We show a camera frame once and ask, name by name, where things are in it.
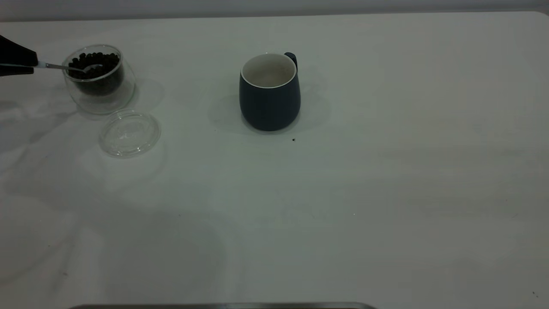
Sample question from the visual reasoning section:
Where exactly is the clear glass jar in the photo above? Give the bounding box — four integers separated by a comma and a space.
61, 44, 137, 115

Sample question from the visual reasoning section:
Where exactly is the dark grey blue mug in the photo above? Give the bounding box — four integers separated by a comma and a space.
239, 52, 302, 132

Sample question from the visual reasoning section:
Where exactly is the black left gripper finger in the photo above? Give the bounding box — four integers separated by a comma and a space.
0, 67, 34, 78
0, 34, 39, 66

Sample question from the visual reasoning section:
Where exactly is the clear round glass lid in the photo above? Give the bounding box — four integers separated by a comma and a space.
99, 111, 162, 158

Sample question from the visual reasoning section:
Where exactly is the dark coffee beans pile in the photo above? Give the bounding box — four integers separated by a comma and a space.
67, 51, 125, 96

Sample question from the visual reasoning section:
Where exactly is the spoon with light blue handle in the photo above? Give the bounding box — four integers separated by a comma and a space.
0, 61, 104, 74

